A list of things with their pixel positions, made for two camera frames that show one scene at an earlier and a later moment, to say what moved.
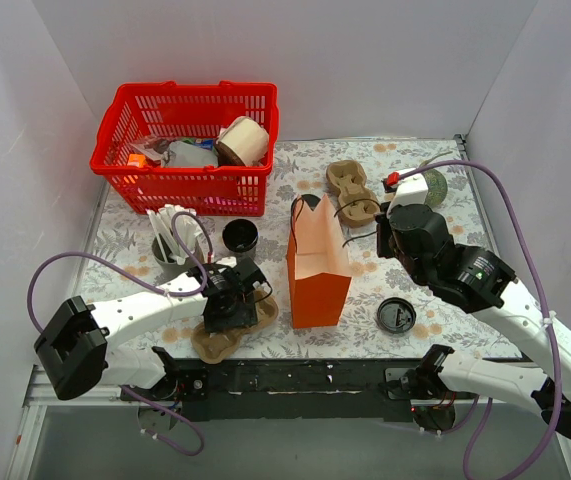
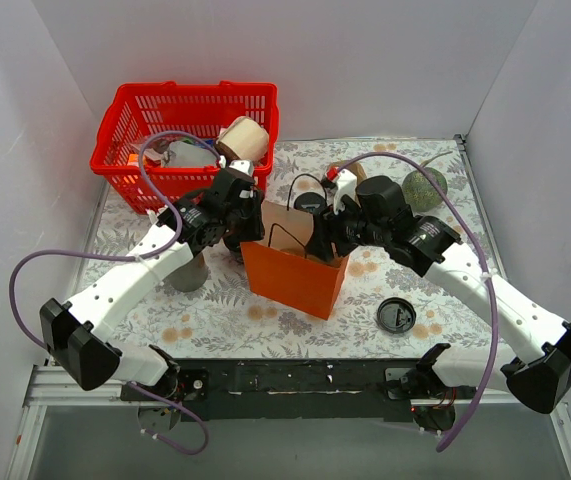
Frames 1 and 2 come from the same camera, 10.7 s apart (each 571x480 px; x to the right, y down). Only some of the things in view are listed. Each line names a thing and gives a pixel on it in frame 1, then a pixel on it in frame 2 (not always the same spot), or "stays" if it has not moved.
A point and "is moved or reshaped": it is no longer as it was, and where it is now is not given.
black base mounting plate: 296,390 stays
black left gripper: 232,316 -> 247,220
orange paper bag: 318,265 is moved or reshaped
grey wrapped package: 185,154 stays
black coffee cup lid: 396,315 stays
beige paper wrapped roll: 242,139 stays
